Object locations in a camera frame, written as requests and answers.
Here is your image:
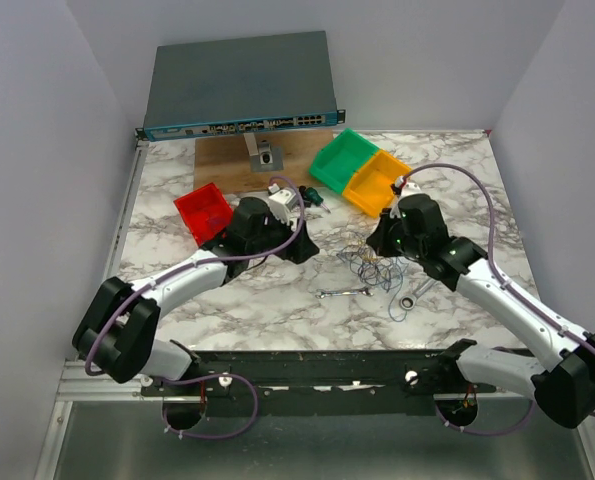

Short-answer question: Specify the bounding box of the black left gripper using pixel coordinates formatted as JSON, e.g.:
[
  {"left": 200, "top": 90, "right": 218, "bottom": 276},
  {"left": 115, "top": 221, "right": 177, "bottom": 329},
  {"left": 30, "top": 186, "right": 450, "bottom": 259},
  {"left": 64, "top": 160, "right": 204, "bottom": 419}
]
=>
[{"left": 247, "top": 207, "right": 319, "bottom": 264}]

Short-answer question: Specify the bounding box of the coloured wire bundle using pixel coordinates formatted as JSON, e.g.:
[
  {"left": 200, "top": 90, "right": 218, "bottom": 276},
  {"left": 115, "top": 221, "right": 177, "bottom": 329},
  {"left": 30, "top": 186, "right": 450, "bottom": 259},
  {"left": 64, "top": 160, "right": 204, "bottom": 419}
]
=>
[{"left": 336, "top": 219, "right": 413, "bottom": 321}]

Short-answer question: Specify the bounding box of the red plastic bin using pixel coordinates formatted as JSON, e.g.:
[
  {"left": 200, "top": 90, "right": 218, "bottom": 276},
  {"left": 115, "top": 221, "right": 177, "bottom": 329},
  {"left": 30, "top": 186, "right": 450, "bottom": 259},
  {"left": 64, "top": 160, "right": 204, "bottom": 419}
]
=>
[{"left": 174, "top": 183, "right": 233, "bottom": 246}]

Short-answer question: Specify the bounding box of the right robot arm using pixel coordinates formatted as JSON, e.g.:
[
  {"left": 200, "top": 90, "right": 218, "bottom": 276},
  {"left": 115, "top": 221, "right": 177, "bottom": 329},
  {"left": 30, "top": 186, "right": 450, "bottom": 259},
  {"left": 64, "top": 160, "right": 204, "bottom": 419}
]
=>
[{"left": 366, "top": 193, "right": 595, "bottom": 429}]

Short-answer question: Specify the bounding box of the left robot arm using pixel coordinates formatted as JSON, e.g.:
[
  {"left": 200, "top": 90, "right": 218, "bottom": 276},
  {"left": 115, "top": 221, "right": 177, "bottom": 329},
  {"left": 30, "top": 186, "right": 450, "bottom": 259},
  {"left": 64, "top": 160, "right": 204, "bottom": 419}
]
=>
[{"left": 72, "top": 197, "right": 319, "bottom": 395}]

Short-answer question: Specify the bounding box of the silver open-end wrench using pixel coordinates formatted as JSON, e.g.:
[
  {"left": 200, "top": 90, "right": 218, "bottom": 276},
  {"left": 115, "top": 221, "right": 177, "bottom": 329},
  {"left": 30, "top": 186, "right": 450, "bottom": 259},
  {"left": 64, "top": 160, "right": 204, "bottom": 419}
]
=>
[{"left": 314, "top": 286, "right": 373, "bottom": 299}]

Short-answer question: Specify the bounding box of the yellow plastic bin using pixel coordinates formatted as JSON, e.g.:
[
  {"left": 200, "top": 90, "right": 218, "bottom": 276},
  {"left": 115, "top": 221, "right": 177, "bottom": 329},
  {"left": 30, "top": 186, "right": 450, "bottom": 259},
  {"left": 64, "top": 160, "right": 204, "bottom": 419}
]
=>
[{"left": 342, "top": 150, "right": 412, "bottom": 218}]

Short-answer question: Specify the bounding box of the silver ratchet wrench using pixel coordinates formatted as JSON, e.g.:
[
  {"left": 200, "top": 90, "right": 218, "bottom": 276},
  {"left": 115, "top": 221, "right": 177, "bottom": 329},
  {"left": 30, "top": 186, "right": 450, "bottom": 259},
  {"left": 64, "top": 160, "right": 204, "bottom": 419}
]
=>
[{"left": 400, "top": 278, "right": 437, "bottom": 311}]

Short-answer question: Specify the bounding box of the green plastic bin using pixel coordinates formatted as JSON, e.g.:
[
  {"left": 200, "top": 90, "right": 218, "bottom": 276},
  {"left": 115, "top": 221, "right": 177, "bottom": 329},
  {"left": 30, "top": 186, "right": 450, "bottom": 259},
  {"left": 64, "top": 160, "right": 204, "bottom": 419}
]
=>
[{"left": 309, "top": 129, "right": 379, "bottom": 194}]

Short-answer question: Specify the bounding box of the wooden board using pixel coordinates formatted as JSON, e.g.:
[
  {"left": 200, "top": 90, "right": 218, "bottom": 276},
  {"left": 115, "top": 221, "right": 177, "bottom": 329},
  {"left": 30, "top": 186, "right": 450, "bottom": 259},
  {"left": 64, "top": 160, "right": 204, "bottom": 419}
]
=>
[{"left": 193, "top": 129, "right": 333, "bottom": 194}]

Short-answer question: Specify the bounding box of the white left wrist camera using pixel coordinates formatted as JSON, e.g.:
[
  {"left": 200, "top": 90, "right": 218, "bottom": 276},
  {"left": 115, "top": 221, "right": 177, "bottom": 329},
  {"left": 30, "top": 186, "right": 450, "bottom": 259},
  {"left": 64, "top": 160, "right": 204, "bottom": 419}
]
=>
[{"left": 267, "top": 183, "right": 298, "bottom": 225}]

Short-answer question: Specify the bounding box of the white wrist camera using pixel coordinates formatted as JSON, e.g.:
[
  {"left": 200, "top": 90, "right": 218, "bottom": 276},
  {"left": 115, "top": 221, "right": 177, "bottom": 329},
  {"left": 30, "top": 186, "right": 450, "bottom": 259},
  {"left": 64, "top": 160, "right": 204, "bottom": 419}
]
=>
[
  {"left": 267, "top": 183, "right": 298, "bottom": 225},
  {"left": 391, "top": 176, "right": 423, "bottom": 199}
]

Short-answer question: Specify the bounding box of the green handled screwdriver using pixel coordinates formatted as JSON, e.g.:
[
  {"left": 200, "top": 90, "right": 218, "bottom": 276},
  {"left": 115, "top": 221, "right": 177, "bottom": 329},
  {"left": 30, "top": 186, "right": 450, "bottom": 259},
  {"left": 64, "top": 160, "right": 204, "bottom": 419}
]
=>
[{"left": 299, "top": 185, "right": 331, "bottom": 213}]

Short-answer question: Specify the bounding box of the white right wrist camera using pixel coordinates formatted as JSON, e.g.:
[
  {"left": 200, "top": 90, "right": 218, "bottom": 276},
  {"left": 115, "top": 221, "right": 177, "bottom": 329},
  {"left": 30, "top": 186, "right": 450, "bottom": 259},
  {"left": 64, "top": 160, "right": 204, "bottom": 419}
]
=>
[{"left": 391, "top": 176, "right": 423, "bottom": 199}]

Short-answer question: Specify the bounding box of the grey metal bracket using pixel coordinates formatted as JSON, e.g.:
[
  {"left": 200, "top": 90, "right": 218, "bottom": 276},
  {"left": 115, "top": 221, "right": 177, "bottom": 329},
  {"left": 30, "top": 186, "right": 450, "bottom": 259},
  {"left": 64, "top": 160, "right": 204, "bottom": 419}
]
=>
[{"left": 243, "top": 133, "right": 284, "bottom": 173}]

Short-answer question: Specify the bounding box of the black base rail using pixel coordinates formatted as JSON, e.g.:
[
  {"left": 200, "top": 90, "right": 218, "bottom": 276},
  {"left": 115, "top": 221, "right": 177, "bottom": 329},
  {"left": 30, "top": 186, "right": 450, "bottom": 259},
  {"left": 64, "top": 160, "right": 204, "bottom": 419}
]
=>
[{"left": 141, "top": 350, "right": 495, "bottom": 417}]

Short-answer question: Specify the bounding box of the blue network switch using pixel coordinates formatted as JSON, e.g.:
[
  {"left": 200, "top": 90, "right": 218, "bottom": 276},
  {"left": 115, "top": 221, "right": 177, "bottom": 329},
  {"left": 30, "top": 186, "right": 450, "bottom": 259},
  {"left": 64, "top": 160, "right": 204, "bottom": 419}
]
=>
[{"left": 140, "top": 31, "right": 346, "bottom": 142}]

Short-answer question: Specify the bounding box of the aluminium frame rail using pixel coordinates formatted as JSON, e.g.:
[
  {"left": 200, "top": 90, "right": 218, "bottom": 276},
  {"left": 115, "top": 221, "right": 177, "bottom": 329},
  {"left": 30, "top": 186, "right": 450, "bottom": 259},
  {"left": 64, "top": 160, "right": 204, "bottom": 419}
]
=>
[{"left": 56, "top": 361, "right": 141, "bottom": 402}]

